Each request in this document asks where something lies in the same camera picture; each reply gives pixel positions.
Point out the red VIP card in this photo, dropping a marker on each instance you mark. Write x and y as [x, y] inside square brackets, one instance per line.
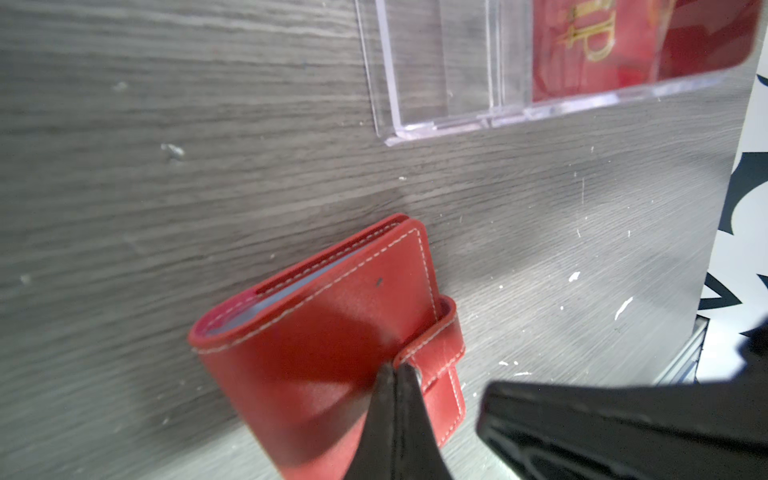
[590, 47]

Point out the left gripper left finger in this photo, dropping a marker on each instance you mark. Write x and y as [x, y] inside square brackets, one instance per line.
[373, 458]

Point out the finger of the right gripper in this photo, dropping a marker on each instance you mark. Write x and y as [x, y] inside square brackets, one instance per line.
[692, 431]

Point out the red card holder wallet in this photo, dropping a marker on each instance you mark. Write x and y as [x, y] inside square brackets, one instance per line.
[297, 354]

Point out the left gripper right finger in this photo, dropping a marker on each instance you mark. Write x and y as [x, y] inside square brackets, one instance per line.
[416, 453]

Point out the clear plastic card box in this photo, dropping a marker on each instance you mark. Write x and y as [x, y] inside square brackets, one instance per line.
[436, 68]

